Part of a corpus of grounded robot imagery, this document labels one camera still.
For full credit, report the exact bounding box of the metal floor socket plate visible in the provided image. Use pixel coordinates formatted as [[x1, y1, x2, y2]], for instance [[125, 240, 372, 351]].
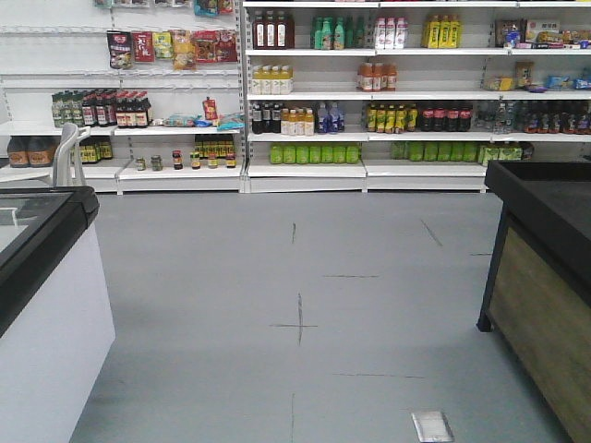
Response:
[[411, 411, 454, 443]]

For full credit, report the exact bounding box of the white chest freezer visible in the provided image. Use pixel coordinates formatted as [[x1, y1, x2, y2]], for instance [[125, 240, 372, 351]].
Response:
[[1, 186, 115, 442]]

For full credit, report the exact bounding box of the white supermarket shelving unit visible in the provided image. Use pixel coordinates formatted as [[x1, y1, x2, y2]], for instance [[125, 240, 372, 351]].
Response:
[[1, 1, 590, 195]]

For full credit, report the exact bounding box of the black wooden produce stand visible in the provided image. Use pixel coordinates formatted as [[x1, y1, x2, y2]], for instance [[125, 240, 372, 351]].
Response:
[[476, 161, 590, 442]]

